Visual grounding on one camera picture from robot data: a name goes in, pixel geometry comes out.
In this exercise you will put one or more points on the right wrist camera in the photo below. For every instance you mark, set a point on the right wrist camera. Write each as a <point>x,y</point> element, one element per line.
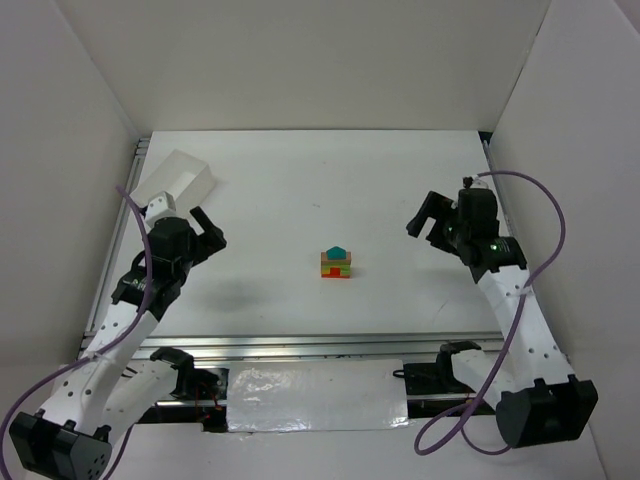
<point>474,183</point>

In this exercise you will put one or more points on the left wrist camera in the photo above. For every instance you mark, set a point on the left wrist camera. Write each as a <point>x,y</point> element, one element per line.
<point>161,206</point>

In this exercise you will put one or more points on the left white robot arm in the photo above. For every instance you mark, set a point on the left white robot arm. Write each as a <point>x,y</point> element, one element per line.
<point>72,434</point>

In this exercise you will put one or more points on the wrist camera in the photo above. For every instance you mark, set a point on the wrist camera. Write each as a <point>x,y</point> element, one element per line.
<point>161,206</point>
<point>474,183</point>

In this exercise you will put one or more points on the teal triangular wood block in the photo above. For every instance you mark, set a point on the teal triangular wood block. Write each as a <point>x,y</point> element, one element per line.
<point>336,253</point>

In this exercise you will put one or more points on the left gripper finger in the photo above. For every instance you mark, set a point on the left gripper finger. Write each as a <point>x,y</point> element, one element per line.
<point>209,243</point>
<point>203,220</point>

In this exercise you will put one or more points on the aluminium rail frame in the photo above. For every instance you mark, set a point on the aluminium rail frame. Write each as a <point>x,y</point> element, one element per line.
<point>284,197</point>

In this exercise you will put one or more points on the shiny white tape sheet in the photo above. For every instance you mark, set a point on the shiny white tape sheet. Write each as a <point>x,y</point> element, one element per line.
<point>328,395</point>

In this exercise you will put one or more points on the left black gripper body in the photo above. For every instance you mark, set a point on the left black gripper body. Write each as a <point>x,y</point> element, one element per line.
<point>201,240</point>

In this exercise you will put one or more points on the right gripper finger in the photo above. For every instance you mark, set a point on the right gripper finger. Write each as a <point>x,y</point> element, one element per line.
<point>422,224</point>
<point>437,207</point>

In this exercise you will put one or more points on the red rectangular wood block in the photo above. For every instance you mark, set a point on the red rectangular wood block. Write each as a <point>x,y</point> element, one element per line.
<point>336,273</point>

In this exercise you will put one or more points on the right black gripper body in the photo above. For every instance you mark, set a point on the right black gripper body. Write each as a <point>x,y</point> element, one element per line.
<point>439,227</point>

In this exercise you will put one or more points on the white plastic bin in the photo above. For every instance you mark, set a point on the white plastic bin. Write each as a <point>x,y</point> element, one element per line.
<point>186,178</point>

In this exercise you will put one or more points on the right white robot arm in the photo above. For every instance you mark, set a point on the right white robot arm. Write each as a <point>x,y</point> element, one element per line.
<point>539,399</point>

